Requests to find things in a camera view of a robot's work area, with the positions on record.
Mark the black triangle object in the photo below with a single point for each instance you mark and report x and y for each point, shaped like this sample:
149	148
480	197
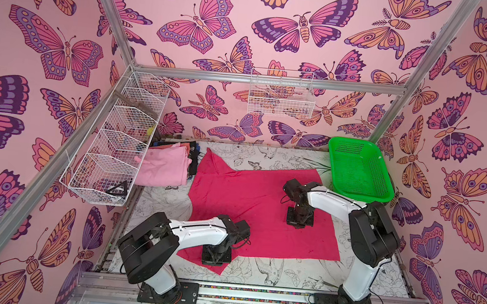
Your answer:
119	190

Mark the small white wire basket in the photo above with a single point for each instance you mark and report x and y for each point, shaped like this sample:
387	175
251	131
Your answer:
289	94

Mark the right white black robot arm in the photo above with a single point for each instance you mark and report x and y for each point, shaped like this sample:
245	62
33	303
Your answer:
372	234

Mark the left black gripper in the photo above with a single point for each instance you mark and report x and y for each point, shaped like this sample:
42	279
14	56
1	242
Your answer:
209	261

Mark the folded light pink t-shirt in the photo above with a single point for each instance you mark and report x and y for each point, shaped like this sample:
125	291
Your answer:
163	166

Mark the green plastic basket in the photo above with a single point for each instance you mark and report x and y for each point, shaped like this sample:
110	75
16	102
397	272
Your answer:
359	171

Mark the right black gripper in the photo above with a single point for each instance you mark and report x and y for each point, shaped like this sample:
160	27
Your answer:
300	217

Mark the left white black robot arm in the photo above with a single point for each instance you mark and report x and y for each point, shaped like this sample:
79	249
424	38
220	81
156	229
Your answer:
147	249

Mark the magenta t-shirt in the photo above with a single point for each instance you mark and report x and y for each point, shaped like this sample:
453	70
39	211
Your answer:
258	198

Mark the long white wire basket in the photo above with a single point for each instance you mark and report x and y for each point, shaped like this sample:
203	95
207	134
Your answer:
125	128

